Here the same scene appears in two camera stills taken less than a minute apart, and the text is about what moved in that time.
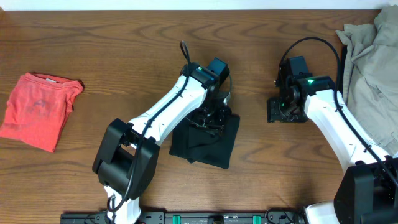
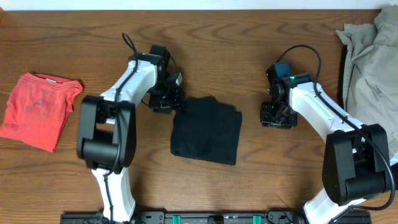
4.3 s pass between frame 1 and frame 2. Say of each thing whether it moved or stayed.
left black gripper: moved
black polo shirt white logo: stayed
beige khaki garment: stayed
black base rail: stayed
